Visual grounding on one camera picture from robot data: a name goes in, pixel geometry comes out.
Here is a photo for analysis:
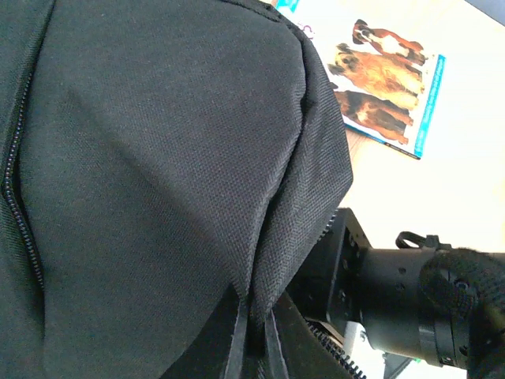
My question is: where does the black backpack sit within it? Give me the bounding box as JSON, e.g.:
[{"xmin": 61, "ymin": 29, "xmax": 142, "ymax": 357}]
[{"xmin": 1, "ymin": 1, "xmax": 353, "ymax": 378}]

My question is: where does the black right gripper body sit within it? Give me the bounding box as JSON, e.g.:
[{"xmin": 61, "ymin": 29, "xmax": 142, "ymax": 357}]
[{"xmin": 288, "ymin": 208, "xmax": 504, "ymax": 371}]

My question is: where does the dog picture book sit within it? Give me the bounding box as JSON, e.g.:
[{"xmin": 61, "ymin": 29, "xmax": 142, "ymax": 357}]
[{"xmin": 272, "ymin": 1, "xmax": 445, "ymax": 159}]

